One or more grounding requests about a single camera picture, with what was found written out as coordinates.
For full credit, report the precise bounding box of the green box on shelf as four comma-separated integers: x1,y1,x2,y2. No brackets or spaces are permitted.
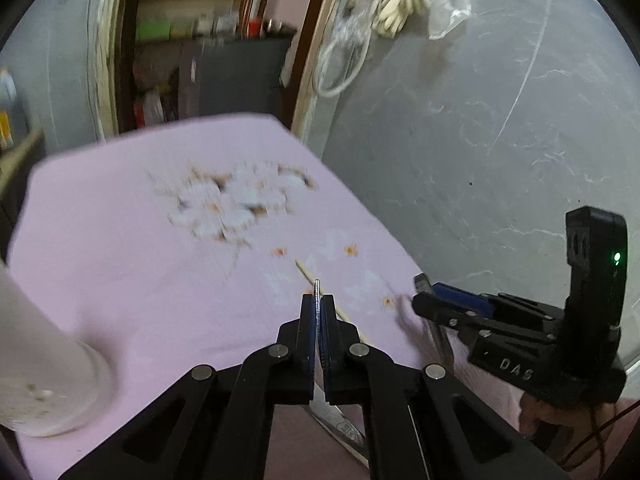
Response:
136,20,171,44

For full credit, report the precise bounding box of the white plastic utensil holder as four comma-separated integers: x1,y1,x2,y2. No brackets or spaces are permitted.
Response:
1,266,114,438

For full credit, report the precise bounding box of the white coiled hose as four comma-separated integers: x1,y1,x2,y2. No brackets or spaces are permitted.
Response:
311,0,374,100

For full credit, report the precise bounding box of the person right hand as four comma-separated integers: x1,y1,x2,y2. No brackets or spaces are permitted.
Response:
518,393,616,437

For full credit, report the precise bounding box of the pink floral table cloth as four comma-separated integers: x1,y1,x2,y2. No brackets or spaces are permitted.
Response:
6,112,640,480

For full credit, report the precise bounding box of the large oil jug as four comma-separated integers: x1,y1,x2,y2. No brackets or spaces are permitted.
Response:
0,68,16,151

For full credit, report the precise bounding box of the wooden chopstick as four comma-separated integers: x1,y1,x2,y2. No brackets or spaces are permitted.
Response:
294,259,370,344

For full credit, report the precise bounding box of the grey cabinet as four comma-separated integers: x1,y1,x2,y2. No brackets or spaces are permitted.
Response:
178,37,292,119

